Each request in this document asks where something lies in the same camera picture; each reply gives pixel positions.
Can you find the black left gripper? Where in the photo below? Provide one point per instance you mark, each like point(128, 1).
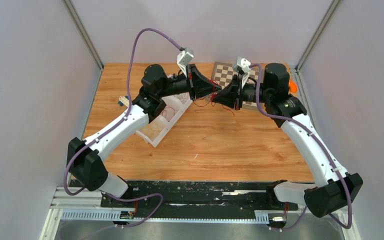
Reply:
point(196, 78)

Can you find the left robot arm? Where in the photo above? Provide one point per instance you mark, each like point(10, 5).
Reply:
point(85, 158)

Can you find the white three-compartment plastic bin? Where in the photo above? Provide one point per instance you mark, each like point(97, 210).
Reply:
point(176, 106)

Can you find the orange plastic elbow piece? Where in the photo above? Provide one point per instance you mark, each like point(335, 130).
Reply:
point(293, 88)

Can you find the white blue toy car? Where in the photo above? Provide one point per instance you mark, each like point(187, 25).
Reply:
point(124, 101)

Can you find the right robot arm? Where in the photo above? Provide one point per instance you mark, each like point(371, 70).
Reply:
point(334, 187)

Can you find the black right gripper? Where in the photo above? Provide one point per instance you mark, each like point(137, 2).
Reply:
point(228, 96)

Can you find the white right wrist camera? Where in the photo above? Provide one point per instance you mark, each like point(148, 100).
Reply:
point(243, 67)

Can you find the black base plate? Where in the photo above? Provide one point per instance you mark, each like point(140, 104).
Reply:
point(220, 200)

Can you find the wooden chessboard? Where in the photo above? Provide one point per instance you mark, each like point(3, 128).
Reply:
point(222, 74)

